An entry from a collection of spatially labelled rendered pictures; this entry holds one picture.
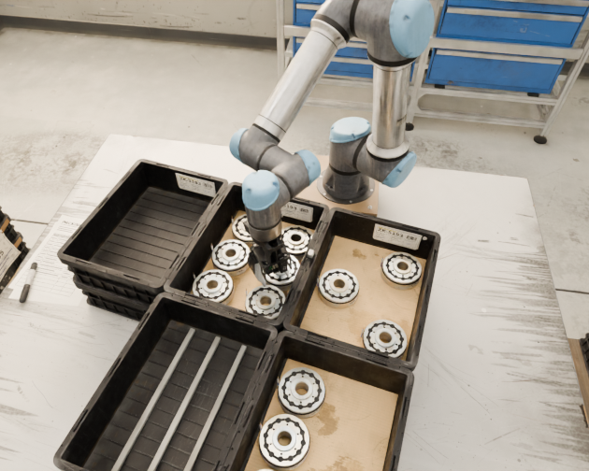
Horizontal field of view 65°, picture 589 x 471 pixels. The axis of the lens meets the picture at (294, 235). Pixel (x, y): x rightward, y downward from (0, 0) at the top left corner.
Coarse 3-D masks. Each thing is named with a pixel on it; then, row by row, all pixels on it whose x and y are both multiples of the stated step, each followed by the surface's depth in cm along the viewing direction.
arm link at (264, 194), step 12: (252, 180) 93; (264, 180) 93; (276, 180) 93; (252, 192) 92; (264, 192) 91; (276, 192) 93; (288, 192) 97; (252, 204) 93; (264, 204) 93; (276, 204) 95; (252, 216) 96; (264, 216) 96; (276, 216) 98; (264, 228) 99
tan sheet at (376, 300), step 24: (336, 240) 132; (336, 264) 127; (360, 264) 127; (360, 288) 122; (384, 288) 122; (312, 312) 117; (336, 312) 117; (360, 312) 117; (384, 312) 117; (408, 312) 117; (336, 336) 112; (360, 336) 112; (408, 336) 113
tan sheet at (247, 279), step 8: (232, 224) 136; (288, 224) 136; (312, 232) 134; (224, 240) 132; (208, 264) 126; (248, 272) 125; (240, 280) 123; (248, 280) 123; (256, 280) 123; (240, 288) 121; (248, 288) 121; (240, 296) 120; (232, 304) 118; (240, 304) 118; (264, 304) 118
